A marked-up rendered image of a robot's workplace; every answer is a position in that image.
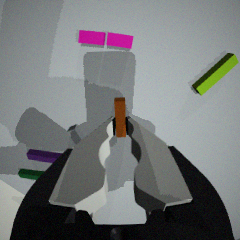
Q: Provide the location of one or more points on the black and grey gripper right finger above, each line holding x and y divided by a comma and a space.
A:
165, 179

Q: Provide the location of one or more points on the lime green rod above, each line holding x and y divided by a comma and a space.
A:
213, 75

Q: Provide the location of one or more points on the grey rectangular rod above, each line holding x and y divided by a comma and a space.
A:
75, 133

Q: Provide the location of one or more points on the magenta rod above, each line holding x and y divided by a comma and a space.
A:
92, 37
119, 40

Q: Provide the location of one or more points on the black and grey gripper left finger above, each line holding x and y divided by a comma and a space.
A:
75, 181

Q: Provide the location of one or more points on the dark green rod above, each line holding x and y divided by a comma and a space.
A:
30, 174

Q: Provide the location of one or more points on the purple rod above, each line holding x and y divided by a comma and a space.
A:
43, 156

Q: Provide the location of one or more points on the orange rod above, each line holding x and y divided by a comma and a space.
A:
120, 116

